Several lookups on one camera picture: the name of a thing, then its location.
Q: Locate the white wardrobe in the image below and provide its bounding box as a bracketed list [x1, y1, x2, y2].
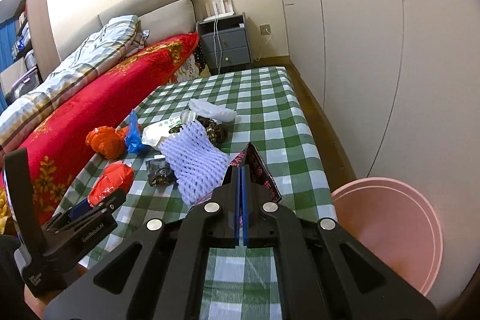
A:
[282, 0, 479, 310]

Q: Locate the dark crumpled foil wrapper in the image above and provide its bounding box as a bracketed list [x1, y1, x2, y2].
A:
[145, 155, 176, 187]

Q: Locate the blue plastic bag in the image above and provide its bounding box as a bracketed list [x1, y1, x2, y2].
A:
[124, 110, 150, 156]

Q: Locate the white foam net sleeve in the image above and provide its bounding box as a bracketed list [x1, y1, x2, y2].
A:
[189, 98, 238, 124]

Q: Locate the white charging cable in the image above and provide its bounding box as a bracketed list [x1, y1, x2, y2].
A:
[211, 13, 222, 72]

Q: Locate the red plastic wrapper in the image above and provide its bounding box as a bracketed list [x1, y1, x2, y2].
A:
[87, 162, 134, 206]

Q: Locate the purple foam net sleeve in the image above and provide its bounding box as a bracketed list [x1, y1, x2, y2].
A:
[160, 120, 230, 207]

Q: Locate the blue plaid quilt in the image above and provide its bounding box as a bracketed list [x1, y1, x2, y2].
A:
[1, 15, 143, 155]

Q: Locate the red floral blanket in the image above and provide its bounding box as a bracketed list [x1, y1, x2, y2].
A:
[1, 32, 199, 223]

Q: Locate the green white checkered tablecloth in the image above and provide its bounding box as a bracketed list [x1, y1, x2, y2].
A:
[80, 67, 336, 319]

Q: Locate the white green paper wrapper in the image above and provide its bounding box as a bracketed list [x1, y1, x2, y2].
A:
[142, 116, 182, 150]

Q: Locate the black patterned crumpled wrapper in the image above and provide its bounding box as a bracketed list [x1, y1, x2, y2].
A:
[168, 116, 228, 146]

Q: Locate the wall power socket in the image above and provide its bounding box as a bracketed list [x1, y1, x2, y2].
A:
[259, 24, 272, 36]

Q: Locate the grey bedside cabinet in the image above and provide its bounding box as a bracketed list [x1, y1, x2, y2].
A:
[196, 13, 252, 74]

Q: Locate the wooden shelf unit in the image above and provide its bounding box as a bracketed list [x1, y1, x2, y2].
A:
[1, 0, 60, 106]

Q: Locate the orange crumpled plastic bag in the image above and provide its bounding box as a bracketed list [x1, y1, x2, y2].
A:
[85, 126, 129, 161]

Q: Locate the white router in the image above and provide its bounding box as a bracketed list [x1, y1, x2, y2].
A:
[203, 0, 234, 22]

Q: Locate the beige upholstered headboard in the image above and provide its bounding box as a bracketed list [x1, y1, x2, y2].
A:
[55, 0, 206, 60]

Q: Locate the dark magenta snack wrapper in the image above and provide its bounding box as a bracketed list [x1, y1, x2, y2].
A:
[187, 141, 283, 214]

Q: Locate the pink plastic bin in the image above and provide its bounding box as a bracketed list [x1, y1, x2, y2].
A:
[332, 177, 443, 295]

